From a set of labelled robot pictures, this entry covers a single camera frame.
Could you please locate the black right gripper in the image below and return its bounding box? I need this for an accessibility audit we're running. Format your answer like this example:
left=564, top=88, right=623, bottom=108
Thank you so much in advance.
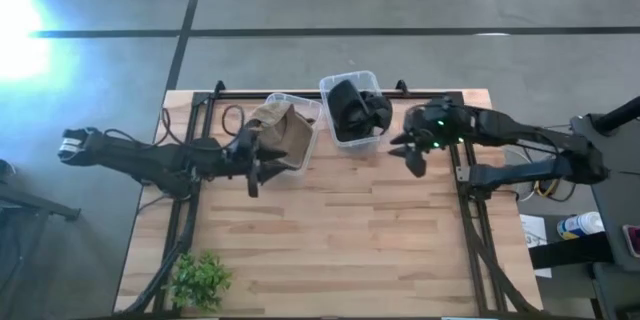
left=388, top=109, right=476, bottom=180

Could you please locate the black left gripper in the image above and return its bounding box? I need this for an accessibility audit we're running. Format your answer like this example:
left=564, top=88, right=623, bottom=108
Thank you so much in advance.
left=224, top=131, right=292, bottom=199

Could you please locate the tan cotton cap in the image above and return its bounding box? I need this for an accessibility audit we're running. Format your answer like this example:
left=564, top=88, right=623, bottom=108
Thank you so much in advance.
left=263, top=108, right=316, bottom=169

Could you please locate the light beige cap with strap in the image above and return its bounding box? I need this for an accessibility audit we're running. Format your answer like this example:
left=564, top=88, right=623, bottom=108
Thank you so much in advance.
left=248, top=101, right=293, bottom=129

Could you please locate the dark olive cap with buckle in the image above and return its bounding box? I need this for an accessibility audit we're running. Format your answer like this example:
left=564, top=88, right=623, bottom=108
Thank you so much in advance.
left=326, top=79, right=394, bottom=144

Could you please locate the clear plastic bin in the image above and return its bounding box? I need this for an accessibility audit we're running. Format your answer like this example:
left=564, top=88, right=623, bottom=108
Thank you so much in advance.
left=246, top=91, right=324, bottom=177
left=318, top=70, right=390, bottom=152

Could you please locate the small green artificial plant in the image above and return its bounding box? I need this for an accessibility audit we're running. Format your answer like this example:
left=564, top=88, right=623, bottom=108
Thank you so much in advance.
left=166, top=250, right=234, bottom=312

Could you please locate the white paper sheet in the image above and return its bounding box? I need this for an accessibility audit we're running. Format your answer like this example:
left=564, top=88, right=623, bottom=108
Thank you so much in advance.
left=519, top=213, right=554, bottom=280

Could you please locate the white canister blue yellow label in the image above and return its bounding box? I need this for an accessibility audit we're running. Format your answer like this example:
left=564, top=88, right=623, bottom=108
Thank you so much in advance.
left=556, top=210, right=607, bottom=241

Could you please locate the black flat bar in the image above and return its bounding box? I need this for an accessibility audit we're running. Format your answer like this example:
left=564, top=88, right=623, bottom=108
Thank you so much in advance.
left=528, top=231, right=615, bottom=270

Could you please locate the black round pole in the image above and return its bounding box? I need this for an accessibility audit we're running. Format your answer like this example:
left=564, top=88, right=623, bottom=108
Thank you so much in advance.
left=593, top=95, right=640, bottom=135

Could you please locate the grey side cart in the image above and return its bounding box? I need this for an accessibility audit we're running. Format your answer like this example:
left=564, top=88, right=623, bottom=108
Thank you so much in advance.
left=569, top=111, right=640, bottom=320

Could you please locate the black floor stand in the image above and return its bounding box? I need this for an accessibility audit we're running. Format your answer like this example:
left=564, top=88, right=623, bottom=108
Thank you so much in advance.
left=0, top=158, right=82, bottom=320

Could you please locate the pink phone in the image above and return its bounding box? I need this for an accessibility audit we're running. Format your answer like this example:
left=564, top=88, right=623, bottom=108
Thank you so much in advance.
left=621, top=224, right=640, bottom=259

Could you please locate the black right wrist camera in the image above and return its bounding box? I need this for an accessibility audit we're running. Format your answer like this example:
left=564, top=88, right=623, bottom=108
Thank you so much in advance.
left=423, top=98, right=459, bottom=127

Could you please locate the black looped cable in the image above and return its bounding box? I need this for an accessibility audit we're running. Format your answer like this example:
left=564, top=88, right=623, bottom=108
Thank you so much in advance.
left=221, top=104, right=247, bottom=138

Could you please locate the black aluminium table frame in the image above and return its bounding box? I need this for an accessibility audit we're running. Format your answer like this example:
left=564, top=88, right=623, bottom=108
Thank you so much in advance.
left=119, top=79, right=549, bottom=317

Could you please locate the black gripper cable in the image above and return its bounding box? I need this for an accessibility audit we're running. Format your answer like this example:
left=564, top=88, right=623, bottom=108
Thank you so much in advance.
left=158, top=106, right=201, bottom=148

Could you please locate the yellow cable bundle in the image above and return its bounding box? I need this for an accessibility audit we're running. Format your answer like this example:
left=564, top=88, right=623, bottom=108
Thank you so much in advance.
left=531, top=178, right=562, bottom=200

